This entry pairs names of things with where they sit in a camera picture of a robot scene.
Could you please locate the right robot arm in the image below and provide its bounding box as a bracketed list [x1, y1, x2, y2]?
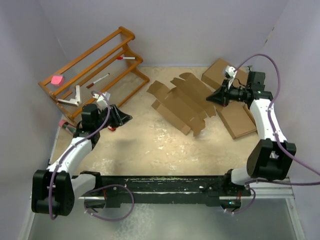
[206, 66, 297, 196]

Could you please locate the aluminium frame rail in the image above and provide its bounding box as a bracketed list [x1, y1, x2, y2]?
[89, 183, 293, 199]

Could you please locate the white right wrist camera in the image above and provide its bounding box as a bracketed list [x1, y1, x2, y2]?
[223, 65, 237, 89]

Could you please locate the pink eraser block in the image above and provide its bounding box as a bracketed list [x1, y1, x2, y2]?
[50, 74, 65, 87]

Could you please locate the pink capped green can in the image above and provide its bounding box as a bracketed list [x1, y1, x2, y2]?
[58, 119, 77, 137]

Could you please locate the white angled bracket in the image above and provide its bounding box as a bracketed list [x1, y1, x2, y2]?
[57, 85, 82, 107]

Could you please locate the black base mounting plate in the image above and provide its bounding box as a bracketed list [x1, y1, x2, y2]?
[81, 173, 251, 209]

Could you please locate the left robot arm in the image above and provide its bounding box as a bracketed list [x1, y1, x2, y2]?
[31, 103, 133, 220]

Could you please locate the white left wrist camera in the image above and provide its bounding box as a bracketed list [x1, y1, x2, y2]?
[93, 92, 111, 110]

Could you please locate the medium folded cardboard box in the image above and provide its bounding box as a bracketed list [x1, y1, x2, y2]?
[216, 101, 257, 140]

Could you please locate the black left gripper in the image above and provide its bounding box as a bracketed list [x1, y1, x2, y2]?
[94, 104, 132, 131]

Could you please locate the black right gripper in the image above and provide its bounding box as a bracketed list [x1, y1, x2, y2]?
[206, 78, 250, 108]

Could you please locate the red capped white marker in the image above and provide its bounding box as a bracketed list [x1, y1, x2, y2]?
[116, 56, 136, 60]

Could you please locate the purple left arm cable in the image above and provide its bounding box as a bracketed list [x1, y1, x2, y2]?
[48, 90, 135, 222]

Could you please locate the brown capped white marker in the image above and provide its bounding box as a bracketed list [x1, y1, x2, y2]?
[86, 72, 110, 89]

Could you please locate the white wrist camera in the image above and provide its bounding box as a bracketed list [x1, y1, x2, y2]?
[93, 92, 111, 110]
[223, 65, 237, 89]

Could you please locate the large folded cardboard box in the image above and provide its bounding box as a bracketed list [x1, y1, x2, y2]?
[201, 58, 248, 90]

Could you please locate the orange wooden rack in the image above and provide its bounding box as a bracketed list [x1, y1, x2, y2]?
[38, 26, 150, 124]

